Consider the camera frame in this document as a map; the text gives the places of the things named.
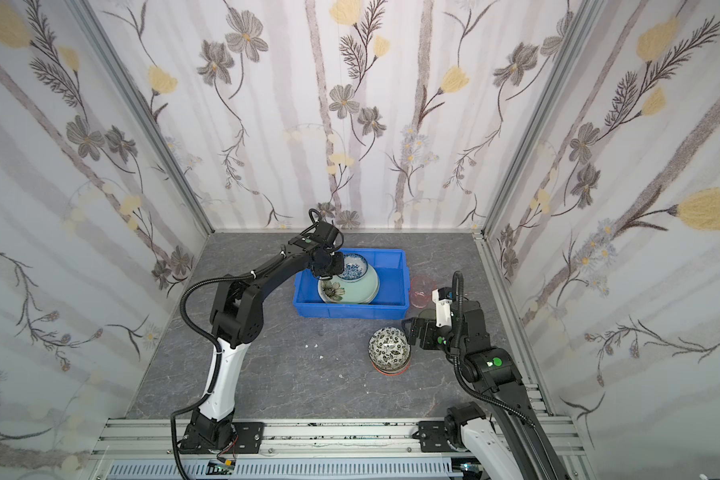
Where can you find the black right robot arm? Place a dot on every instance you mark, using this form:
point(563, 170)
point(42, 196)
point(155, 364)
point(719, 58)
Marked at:
point(498, 427)

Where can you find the brown leaf pattern bowl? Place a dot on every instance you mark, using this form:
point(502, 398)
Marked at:
point(388, 347)

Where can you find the blue plastic bin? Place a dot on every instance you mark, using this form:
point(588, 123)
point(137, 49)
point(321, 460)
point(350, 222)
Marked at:
point(391, 303)

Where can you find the pink transparent plastic cup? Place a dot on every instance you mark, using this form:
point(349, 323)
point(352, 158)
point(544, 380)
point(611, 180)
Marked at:
point(420, 293)

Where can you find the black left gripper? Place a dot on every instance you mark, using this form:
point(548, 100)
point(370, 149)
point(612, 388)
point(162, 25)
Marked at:
point(331, 264)

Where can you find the blue white patterned bowl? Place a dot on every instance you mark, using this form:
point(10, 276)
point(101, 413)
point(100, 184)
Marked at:
point(355, 267)

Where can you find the red patterned bowl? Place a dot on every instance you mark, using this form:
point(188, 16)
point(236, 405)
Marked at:
point(397, 370)

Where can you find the aluminium corner frame post right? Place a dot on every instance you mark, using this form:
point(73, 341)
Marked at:
point(573, 43)

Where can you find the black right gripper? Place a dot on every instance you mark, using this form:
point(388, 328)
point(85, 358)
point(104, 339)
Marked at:
point(423, 330)

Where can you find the light green ceramic plate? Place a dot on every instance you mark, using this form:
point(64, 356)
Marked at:
point(337, 291)

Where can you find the aluminium corner frame post left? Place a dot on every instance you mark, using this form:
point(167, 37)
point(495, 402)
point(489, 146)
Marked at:
point(85, 18)

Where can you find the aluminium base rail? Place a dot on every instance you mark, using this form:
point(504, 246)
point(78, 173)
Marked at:
point(281, 438)

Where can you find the aluminium corner frame post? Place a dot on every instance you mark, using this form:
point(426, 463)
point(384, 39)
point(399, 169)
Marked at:
point(573, 43)
point(85, 18)

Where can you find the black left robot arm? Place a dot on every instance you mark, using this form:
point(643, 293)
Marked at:
point(237, 319)

